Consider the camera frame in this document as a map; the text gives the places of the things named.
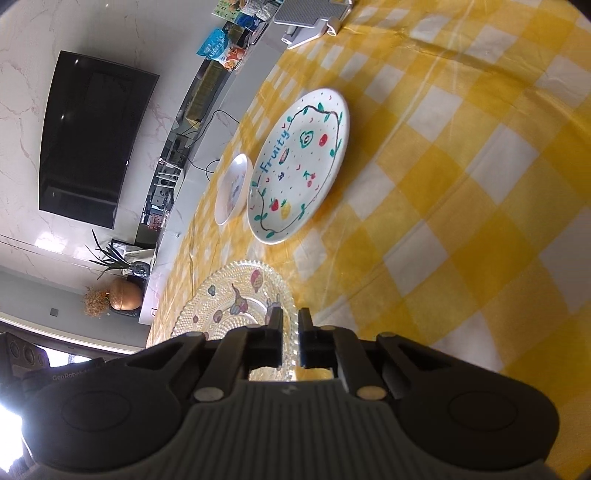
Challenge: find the white wifi router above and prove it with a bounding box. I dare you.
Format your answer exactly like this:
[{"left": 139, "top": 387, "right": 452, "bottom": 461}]
[{"left": 154, "top": 161, "right": 184, "bottom": 191}]

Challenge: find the black cable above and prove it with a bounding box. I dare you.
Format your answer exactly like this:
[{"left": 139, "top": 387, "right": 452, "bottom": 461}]
[{"left": 182, "top": 109, "right": 241, "bottom": 179}]

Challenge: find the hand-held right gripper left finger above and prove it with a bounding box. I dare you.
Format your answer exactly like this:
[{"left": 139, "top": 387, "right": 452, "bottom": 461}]
[{"left": 124, "top": 306, "right": 284, "bottom": 403}]

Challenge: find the white marble tv console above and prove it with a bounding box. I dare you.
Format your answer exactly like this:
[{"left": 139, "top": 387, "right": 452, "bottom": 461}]
[{"left": 139, "top": 22, "right": 288, "bottom": 326}]

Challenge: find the green plant in glass vase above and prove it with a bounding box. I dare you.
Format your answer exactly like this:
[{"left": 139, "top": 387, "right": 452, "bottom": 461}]
[{"left": 90, "top": 229, "right": 151, "bottom": 280}]

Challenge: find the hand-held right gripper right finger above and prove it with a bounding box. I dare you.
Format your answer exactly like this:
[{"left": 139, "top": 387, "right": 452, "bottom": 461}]
[{"left": 298, "top": 308, "right": 463, "bottom": 402}]

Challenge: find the long olive box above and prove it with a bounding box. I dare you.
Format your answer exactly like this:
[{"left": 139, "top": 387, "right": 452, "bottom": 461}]
[{"left": 185, "top": 60, "right": 232, "bottom": 123}]

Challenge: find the dried flower bunch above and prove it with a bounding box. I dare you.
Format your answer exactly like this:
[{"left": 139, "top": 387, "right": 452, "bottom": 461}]
[{"left": 84, "top": 286, "right": 112, "bottom": 318}]

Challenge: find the blue snack bag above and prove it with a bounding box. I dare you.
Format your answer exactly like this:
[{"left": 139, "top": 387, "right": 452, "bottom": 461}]
[{"left": 198, "top": 28, "right": 246, "bottom": 73}]

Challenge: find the clear glass plate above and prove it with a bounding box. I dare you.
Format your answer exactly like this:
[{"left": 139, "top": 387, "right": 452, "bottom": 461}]
[{"left": 172, "top": 260, "right": 299, "bottom": 383}]

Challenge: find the small white plate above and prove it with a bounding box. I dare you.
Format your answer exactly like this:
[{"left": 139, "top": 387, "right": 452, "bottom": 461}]
[{"left": 213, "top": 154, "right": 254, "bottom": 226}]

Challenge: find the yellow checked tablecloth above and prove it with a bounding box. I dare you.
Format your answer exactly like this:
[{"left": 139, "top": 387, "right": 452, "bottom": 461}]
[{"left": 147, "top": 0, "right": 591, "bottom": 418}]

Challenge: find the white phone stand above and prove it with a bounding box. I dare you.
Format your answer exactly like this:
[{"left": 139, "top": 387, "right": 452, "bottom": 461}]
[{"left": 279, "top": 2, "right": 354, "bottom": 49}]

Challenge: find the grey smartphone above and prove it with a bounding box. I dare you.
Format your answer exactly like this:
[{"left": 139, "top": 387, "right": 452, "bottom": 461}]
[{"left": 273, "top": 0, "right": 348, "bottom": 27}]

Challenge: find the brown round vase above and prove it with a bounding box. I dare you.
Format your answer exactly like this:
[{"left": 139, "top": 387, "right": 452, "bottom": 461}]
[{"left": 109, "top": 278, "right": 141, "bottom": 311}]

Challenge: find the wall-mounted black television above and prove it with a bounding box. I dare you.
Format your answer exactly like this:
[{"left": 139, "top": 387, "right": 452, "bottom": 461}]
[{"left": 38, "top": 51, "right": 160, "bottom": 230}]

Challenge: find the white fruit-printed plate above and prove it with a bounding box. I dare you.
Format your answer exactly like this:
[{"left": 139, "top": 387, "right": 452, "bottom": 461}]
[{"left": 247, "top": 88, "right": 350, "bottom": 245}]

